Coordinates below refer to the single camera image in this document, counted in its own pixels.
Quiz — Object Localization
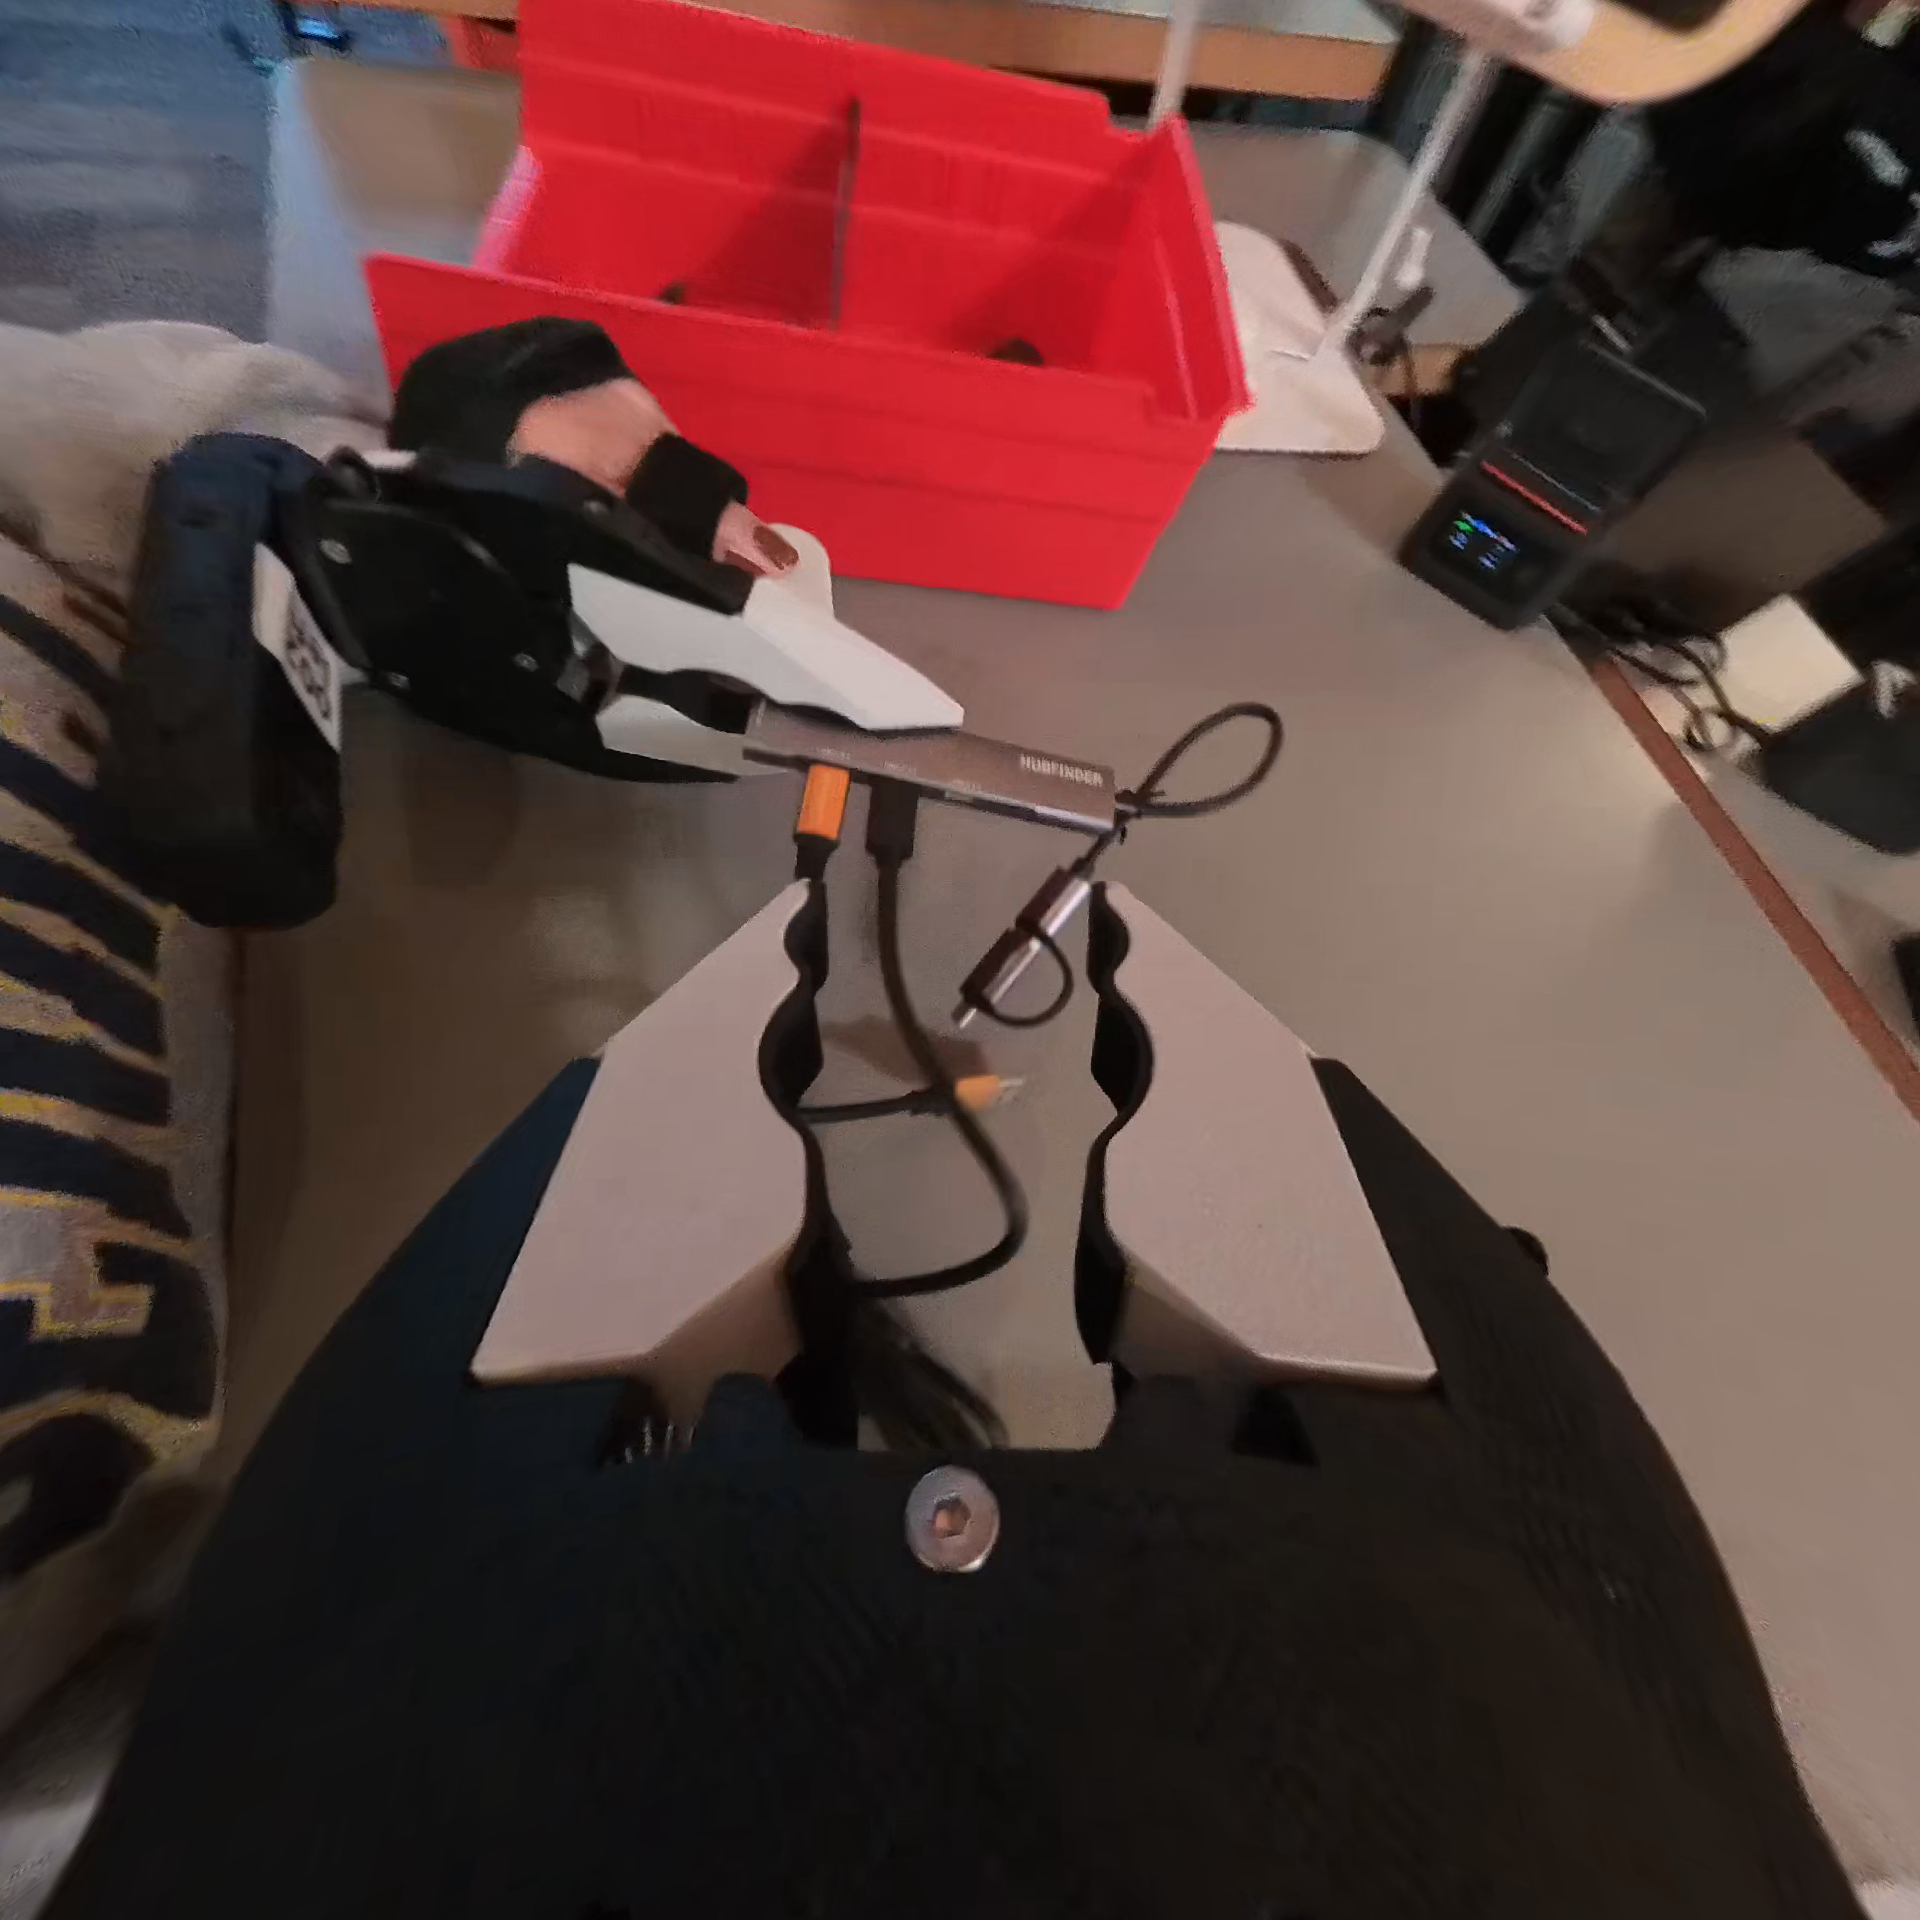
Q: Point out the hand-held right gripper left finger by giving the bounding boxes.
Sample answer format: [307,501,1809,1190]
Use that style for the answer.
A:
[467,878,864,1429]

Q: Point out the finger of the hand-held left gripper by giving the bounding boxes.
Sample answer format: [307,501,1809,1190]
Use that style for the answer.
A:
[565,525,965,741]
[593,683,756,783]

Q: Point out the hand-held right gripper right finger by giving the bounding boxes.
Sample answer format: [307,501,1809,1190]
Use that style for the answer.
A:
[1072,878,1439,1390]

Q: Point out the black cable with orange plugs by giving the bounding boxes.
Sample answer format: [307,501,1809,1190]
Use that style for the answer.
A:
[792,762,1032,1131]

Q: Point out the black usb-c cable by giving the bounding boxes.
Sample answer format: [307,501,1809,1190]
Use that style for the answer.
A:
[846,780,1034,1296]

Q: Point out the person's left forearm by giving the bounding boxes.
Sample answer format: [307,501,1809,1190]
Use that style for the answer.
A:
[0,319,400,504]

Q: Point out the person's left hand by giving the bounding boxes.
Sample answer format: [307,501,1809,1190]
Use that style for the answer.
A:
[390,316,802,583]

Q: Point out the red plastic bin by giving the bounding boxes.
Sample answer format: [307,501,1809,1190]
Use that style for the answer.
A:
[364,0,1256,614]

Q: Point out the patterned knit cloth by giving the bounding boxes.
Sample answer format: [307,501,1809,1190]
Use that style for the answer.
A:
[0,502,234,1669]

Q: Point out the white panel stand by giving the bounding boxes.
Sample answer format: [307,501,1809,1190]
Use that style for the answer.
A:
[1146,0,1596,456]

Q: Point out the black power station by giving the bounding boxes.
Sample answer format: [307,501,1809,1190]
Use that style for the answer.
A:
[1397,333,1711,633]

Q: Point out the hub tail cable with plug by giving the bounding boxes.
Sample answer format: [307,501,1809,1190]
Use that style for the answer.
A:
[954,702,1286,1038]

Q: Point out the black cables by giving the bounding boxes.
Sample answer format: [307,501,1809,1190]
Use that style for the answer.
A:
[1552,592,1780,761]

